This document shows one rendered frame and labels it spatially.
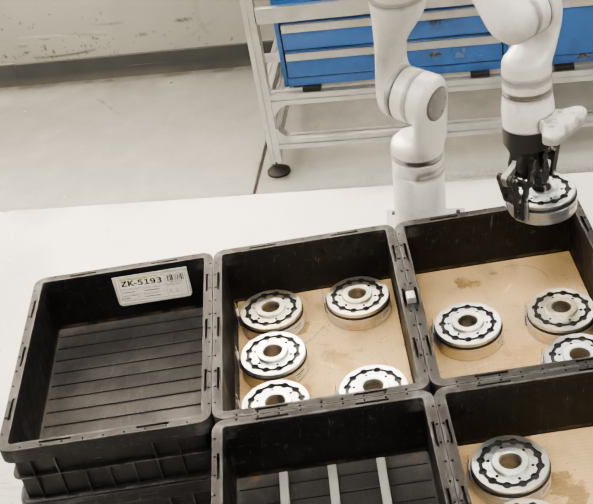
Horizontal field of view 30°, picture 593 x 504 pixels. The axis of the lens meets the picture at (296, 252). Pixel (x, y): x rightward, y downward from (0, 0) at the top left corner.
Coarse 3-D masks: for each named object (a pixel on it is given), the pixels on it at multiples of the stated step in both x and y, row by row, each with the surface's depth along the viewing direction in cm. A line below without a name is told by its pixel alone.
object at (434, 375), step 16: (496, 208) 179; (400, 224) 179; (416, 224) 178; (432, 224) 179; (400, 240) 175; (592, 240) 168; (416, 288) 165; (416, 304) 162; (416, 320) 159; (432, 352) 153; (432, 368) 150; (512, 368) 148; (528, 368) 147; (544, 368) 147; (560, 368) 146; (432, 384) 148; (448, 384) 147
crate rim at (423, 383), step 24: (288, 240) 180; (312, 240) 179; (216, 264) 178; (216, 288) 172; (408, 288) 165; (216, 312) 167; (408, 312) 161; (216, 336) 163; (216, 360) 158; (216, 384) 154; (408, 384) 148; (216, 408) 150; (264, 408) 149; (288, 408) 148
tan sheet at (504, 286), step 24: (480, 264) 184; (504, 264) 183; (528, 264) 182; (552, 264) 181; (432, 288) 180; (456, 288) 179; (480, 288) 178; (504, 288) 178; (528, 288) 177; (552, 288) 176; (576, 288) 175; (432, 312) 175; (504, 312) 173; (432, 336) 171; (504, 336) 168; (528, 336) 167; (456, 360) 165; (480, 360) 165; (504, 360) 164; (528, 360) 163
